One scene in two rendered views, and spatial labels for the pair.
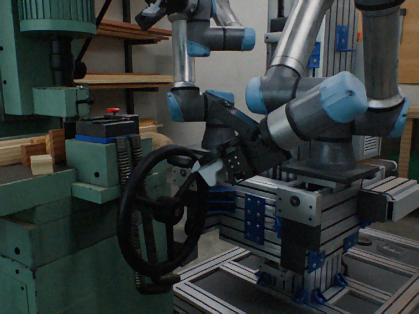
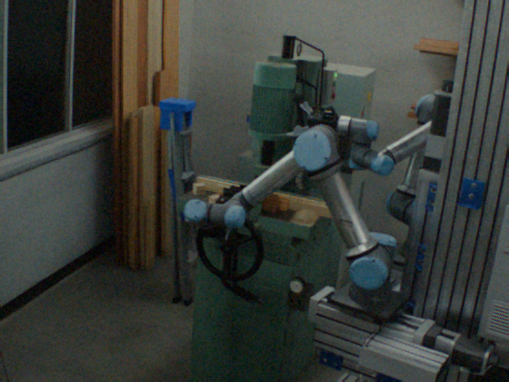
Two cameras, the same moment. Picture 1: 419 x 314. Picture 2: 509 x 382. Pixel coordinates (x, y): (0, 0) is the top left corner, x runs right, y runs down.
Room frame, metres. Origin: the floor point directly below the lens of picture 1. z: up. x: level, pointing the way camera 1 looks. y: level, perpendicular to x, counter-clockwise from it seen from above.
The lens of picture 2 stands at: (0.29, -2.33, 1.81)
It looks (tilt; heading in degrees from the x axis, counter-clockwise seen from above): 17 degrees down; 76
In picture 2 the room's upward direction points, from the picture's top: 5 degrees clockwise
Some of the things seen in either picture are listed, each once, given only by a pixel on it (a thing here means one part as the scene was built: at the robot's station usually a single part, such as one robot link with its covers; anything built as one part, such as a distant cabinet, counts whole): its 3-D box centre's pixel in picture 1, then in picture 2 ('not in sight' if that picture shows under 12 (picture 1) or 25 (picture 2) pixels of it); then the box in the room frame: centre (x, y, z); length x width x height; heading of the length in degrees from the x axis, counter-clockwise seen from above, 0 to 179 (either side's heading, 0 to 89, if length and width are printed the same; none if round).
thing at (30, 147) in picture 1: (68, 148); not in sight; (0.95, 0.35, 0.92); 0.23 x 0.02 x 0.05; 146
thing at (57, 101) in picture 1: (60, 104); (267, 174); (1.02, 0.39, 1.03); 0.14 x 0.07 x 0.09; 56
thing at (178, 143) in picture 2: not in sight; (180, 202); (0.78, 1.30, 0.58); 0.27 x 0.25 x 1.16; 151
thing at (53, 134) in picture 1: (86, 141); (254, 198); (0.96, 0.30, 0.94); 0.20 x 0.01 x 0.08; 146
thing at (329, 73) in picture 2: not in sight; (327, 85); (1.31, 0.55, 1.40); 0.10 x 0.06 x 0.16; 56
